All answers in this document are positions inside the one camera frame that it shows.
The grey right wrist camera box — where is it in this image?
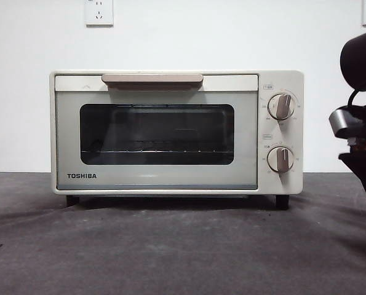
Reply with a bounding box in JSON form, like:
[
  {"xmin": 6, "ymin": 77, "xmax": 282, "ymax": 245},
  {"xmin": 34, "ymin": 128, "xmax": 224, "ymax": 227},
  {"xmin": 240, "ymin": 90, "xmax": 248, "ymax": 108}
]
[{"xmin": 329, "ymin": 107, "xmax": 364, "ymax": 137}]

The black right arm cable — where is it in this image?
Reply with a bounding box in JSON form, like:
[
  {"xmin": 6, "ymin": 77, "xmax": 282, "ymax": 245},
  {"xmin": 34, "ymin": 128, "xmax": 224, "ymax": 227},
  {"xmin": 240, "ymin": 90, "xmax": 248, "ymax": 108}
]
[{"xmin": 346, "ymin": 87, "xmax": 366, "ymax": 109}]

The cream oven knob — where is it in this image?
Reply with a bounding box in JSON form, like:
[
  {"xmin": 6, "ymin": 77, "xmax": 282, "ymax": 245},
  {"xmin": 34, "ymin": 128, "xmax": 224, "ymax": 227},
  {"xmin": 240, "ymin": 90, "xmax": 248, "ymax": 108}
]
[
  {"xmin": 268, "ymin": 146, "xmax": 295, "ymax": 174},
  {"xmin": 268, "ymin": 93, "xmax": 296, "ymax": 121}
]

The metal wire oven rack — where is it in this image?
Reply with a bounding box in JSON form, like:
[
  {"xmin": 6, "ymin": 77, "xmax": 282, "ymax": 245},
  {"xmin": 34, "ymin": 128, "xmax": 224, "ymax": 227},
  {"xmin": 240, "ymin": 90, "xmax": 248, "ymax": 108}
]
[{"xmin": 81, "ymin": 140, "xmax": 234, "ymax": 154}]

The glass oven door with handle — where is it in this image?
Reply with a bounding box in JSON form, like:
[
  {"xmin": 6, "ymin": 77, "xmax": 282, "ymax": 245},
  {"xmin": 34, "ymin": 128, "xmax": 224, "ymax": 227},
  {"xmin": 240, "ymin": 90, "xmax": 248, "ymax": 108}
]
[{"xmin": 54, "ymin": 73, "xmax": 259, "ymax": 191}]

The cream Toshiba toaster oven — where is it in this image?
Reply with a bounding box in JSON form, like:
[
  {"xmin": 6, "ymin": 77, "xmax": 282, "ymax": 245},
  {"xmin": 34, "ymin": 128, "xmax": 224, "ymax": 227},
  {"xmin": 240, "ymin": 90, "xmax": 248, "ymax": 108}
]
[{"xmin": 49, "ymin": 69, "xmax": 306, "ymax": 211}]

